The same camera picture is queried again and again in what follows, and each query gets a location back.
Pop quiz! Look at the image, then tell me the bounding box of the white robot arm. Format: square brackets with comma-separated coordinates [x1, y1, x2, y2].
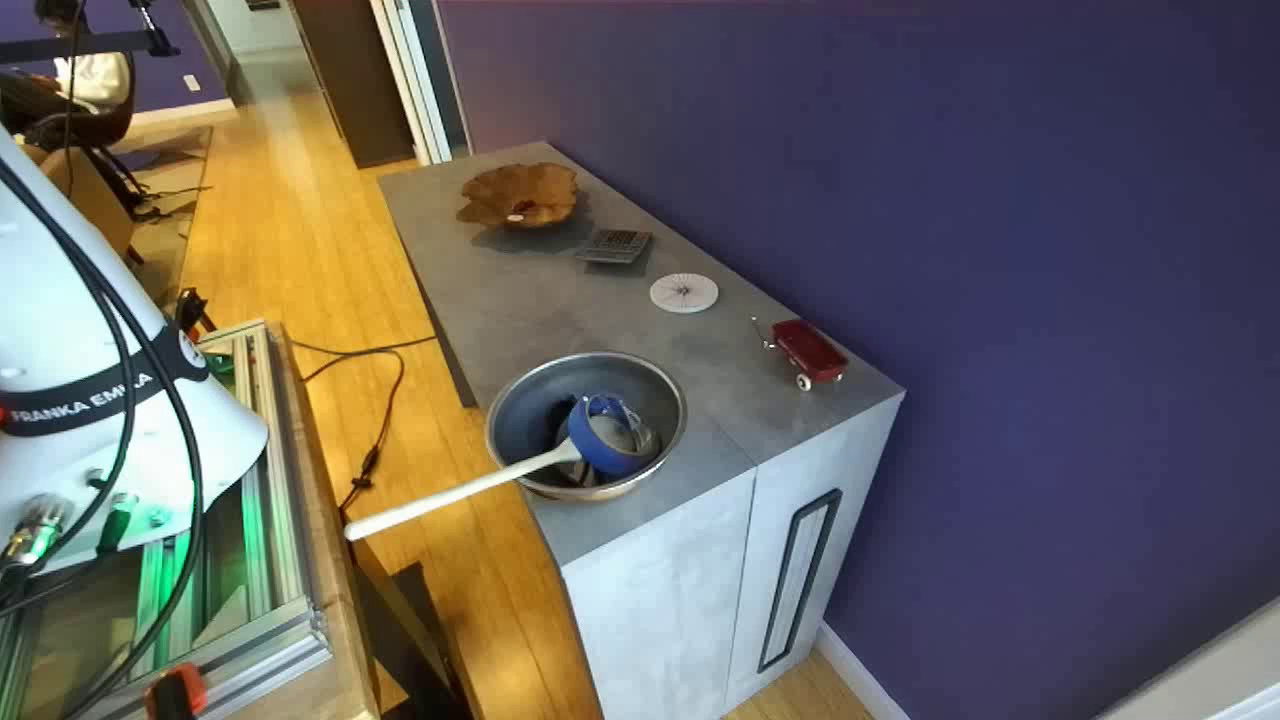
[0, 136, 270, 578]

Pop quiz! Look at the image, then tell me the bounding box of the silver metal bowl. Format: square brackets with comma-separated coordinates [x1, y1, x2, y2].
[487, 353, 689, 503]

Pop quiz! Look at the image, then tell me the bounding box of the brown wooden burl bowl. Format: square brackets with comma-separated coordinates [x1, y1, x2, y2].
[462, 166, 578, 227]

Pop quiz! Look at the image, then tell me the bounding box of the white compact disc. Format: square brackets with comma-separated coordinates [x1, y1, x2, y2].
[650, 273, 720, 316]

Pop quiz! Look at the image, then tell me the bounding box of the red toy car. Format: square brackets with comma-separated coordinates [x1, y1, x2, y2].
[769, 319, 850, 394]

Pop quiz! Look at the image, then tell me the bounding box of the grey concrete-look cabinet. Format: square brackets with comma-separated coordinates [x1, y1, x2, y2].
[386, 152, 905, 720]

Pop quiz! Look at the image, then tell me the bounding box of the black office chair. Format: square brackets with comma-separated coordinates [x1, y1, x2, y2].
[0, 54, 153, 219]

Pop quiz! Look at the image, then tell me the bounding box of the white long-handled spoon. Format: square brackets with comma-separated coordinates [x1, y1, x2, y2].
[345, 442, 584, 546]

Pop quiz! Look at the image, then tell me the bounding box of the black cable on floor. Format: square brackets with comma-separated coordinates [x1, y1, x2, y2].
[287, 331, 443, 520]

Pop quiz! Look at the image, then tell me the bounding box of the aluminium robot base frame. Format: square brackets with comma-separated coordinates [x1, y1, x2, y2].
[0, 324, 332, 720]

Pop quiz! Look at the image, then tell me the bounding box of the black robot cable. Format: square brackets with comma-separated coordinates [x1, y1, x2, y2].
[0, 155, 214, 720]

